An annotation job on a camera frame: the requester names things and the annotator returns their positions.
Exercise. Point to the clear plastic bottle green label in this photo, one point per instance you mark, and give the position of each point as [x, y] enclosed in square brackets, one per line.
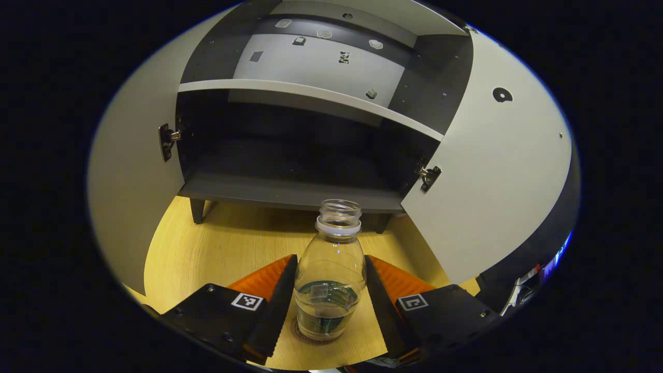
[331, 259]

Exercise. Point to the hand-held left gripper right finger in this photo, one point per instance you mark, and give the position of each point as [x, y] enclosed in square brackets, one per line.
[386, 321]

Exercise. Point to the grey and white cabinet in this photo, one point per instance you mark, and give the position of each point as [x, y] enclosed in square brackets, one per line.
[290, 191]

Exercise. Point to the round brown coaster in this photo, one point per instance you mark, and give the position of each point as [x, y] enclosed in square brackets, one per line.
[296, 331]

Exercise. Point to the metal door hinge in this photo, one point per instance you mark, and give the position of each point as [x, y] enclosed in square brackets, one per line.
[430, 178]
[166, 140]

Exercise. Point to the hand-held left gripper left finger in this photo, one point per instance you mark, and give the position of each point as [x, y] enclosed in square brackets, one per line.
[274, 316]

